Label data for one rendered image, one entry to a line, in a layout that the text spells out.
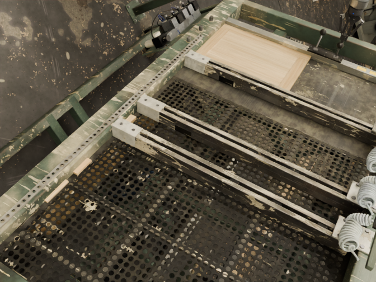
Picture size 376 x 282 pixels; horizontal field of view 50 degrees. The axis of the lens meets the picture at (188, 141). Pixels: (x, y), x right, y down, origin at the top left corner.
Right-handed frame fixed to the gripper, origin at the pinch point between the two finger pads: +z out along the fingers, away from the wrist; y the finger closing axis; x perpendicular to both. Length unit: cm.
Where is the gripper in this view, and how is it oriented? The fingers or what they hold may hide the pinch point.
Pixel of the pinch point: (342, 40)
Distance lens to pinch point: 241.1
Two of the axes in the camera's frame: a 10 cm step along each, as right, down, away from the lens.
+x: -5.1, 6.2, -6.0
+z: -0.7, 6.7, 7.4
